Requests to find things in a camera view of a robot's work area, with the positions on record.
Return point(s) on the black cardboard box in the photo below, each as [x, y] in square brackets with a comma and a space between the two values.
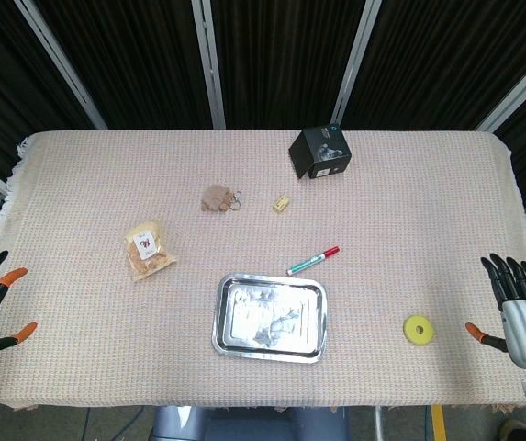
[324, 151]

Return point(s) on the black pleated curtain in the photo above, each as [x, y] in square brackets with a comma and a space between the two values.
[290, 55]

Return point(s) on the pink woven tablecloth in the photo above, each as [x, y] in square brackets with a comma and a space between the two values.
[382, 229]

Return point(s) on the yellow round foam roll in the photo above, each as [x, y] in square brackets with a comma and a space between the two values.
[417, 330]

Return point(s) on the small yellow eraser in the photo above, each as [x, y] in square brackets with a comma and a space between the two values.
[281, 204]

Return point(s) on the stainless steel rectangular tray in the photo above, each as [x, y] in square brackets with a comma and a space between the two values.
[269, 317]

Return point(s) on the grey robot torso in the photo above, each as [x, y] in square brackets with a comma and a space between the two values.
[249, 425]

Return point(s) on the snack bag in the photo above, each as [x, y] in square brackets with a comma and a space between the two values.
[148, 250]

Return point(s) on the whiteboard marker with red cap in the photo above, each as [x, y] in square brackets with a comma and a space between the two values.
[313, 261]

